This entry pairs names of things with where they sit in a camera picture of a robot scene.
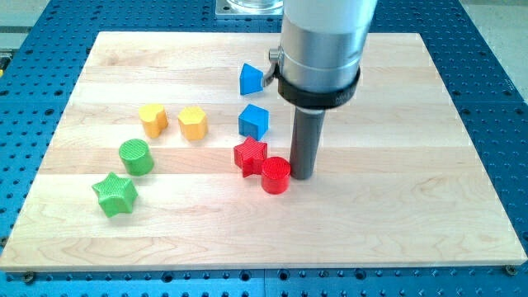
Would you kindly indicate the red cylinder block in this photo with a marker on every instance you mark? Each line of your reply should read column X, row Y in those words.
column 275, row 175

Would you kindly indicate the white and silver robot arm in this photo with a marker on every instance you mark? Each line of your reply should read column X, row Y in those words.
column 321, row 42

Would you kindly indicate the red star block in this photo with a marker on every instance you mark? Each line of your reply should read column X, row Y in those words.
column 250, row 155

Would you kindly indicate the blue cube block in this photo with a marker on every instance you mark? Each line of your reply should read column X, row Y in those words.
column 253, row 121

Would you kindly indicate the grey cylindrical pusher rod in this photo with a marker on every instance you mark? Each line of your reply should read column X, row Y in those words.
column 306, row 132

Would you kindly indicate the blue triangle block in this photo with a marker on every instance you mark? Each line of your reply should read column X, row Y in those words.
column 250, row 80

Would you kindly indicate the yellow hexagon block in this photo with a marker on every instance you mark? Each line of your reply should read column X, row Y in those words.
column 193, row 123

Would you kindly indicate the light wooden board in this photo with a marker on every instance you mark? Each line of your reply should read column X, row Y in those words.
column 397, row 182

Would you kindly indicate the yellow heart block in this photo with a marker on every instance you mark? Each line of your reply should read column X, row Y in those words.
column 154, row 119

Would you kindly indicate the green cylinder block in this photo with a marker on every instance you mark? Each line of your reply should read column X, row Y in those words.
column 136, row 157

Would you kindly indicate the green star block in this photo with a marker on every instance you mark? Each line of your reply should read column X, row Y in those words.
column 116, row 195

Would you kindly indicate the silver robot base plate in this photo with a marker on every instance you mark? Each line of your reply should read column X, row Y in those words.
column 238, row 8

